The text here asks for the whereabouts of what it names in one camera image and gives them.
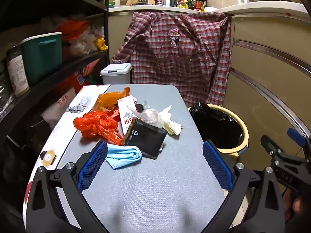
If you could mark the orange bag on shelf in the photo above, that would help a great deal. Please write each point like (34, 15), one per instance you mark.
(73, 28)

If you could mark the labelled jar on shelf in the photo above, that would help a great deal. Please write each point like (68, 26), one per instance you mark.
(17, 72)

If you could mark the beige kitchen cabinet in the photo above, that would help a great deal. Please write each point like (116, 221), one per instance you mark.
(267, 77)

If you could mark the yellow packet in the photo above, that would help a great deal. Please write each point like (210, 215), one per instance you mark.
(100, 44)

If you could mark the clear plastic bag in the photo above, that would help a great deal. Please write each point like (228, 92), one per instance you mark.
(151, 116)

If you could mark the orange snack wrapper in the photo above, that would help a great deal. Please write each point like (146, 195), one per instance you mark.
(109, 99)

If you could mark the white bag with red print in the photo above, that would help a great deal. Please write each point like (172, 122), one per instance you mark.
(60, 104)

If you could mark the orange cardboard box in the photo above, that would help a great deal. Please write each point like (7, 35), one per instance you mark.
(82, 77)

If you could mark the yellow trash bin black liner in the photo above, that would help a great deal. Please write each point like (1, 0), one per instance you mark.
(218, 128)

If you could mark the black shelf rack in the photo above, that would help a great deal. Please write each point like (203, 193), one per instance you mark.
(80, 59)

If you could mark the white lidded bin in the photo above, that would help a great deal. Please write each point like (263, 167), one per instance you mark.
(116, 70)

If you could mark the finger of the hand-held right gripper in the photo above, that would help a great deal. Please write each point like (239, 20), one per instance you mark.
(269, 145)
(295, 134)

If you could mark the black pouch with gold edge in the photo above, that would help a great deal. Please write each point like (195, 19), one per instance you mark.
(148, 138)

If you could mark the white paper napkin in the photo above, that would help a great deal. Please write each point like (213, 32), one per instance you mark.
(171, 126)

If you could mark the person's right hand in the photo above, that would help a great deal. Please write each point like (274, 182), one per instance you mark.
(297, 206)

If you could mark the blue face mask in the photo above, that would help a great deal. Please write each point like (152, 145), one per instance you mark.
(124, 156)

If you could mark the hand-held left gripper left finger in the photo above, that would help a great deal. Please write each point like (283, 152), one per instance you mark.
(93, 165)

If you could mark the red plaid shirt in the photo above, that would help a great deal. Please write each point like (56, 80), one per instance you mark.
(170, 65)

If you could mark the orange plastic bag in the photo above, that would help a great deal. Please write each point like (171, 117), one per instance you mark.
(97, 126)

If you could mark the white plastic bags bundle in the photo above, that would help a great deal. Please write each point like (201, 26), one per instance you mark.
(85, 41)

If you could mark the teal storage box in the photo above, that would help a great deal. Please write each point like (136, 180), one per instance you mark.
(41, 60)

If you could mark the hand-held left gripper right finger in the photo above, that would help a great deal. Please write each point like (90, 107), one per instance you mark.
(217, 167)

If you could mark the red and white carton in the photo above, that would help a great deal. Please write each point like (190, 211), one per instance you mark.
(127, 116)

